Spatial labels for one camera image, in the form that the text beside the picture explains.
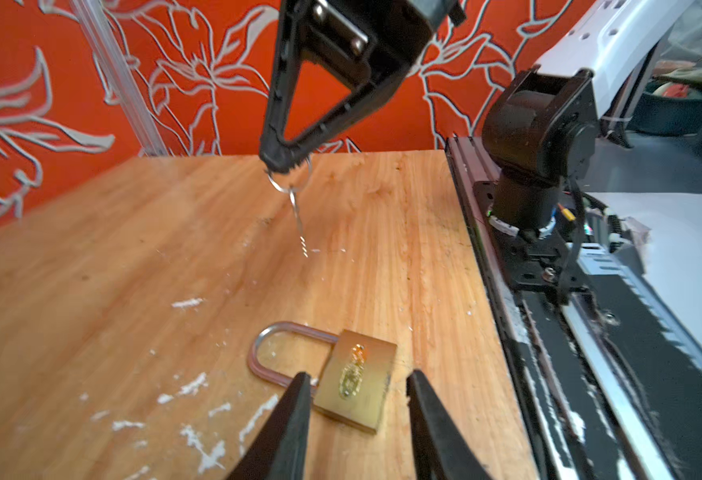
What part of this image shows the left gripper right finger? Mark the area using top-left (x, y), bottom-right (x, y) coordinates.
top-left (406, 369), bottom-right (491, 479)

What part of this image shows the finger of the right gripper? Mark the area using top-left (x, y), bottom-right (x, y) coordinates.
top-left (259, 0), bottom-right (465, 174)

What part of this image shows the aluminium frame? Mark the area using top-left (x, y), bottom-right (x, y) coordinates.
top-left (70, 0), bottom-right (169, 156)

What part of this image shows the large brass padlock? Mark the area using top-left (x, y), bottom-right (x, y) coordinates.
top-left (247, 322), bottom-right (397, 434)

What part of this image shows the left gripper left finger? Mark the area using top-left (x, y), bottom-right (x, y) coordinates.
top-left (228, 372), bottom-right (312, 479)

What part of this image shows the silver key with ring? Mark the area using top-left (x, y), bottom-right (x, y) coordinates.
top-left (265, 156), bottom-right (313, 258)

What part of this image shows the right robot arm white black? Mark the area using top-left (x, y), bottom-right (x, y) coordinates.
top-left (259, 1), bottom-right (687, 304)

